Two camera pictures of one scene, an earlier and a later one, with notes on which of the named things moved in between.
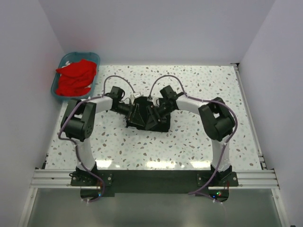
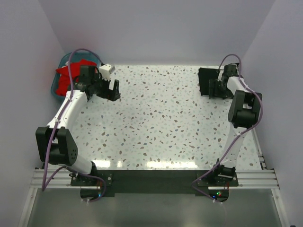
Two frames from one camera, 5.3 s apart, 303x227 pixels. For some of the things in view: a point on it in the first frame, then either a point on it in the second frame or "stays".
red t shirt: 74,79 stays
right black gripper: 153,120 -> 213,83
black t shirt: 163,126 -> 205,75
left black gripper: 134,116 -> 112,95
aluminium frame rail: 264,178 stays
